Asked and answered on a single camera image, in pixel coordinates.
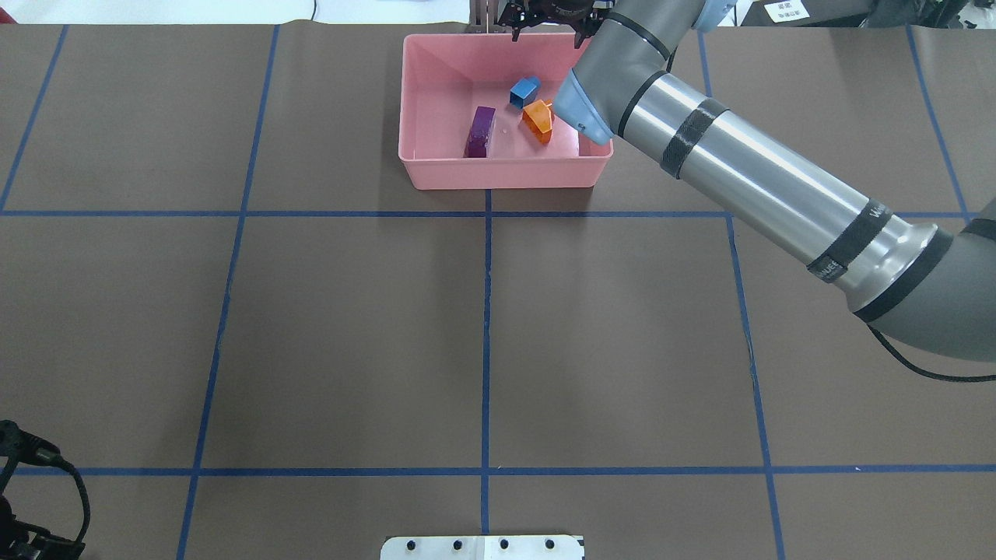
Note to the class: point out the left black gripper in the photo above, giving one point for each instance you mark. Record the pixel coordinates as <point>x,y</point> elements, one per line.
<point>9,519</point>

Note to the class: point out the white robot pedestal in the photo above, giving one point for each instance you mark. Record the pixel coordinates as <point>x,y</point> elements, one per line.
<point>518,546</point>

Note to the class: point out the orange toy block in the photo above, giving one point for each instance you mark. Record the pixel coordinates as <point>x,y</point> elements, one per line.
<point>539,118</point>

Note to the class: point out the purple toy block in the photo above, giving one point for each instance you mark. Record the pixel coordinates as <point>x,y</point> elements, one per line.
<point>480,132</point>

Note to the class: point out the aluminium frame post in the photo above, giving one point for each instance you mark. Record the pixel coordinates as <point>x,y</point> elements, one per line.
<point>483,16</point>

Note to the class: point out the pink plastic box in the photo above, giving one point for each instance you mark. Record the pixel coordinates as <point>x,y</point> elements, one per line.
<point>446,76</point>

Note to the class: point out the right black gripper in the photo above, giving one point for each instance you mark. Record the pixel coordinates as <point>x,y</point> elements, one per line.
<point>557,9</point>

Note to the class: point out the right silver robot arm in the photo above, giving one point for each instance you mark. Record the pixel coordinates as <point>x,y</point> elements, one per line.
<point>917,284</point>

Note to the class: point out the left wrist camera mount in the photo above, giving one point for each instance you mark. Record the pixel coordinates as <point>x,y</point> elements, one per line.
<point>20,447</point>

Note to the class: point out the small blue toy block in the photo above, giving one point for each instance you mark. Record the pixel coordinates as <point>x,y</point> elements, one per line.
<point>524,91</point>

